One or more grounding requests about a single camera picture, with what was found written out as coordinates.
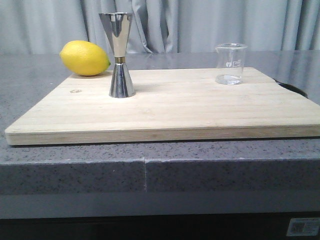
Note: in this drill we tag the grey pleated curtain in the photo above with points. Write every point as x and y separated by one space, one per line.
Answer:
161 26

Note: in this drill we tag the light wooden cutting board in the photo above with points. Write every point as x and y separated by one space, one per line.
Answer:
168 105

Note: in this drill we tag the yellow lemon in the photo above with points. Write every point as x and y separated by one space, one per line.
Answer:
84 58

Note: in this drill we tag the white QR code label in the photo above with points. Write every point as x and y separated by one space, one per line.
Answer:
303 227

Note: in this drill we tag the clear glass beaker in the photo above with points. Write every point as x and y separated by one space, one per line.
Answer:
231 61

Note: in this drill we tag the steel double jigger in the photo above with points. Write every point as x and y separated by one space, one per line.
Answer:
117 27

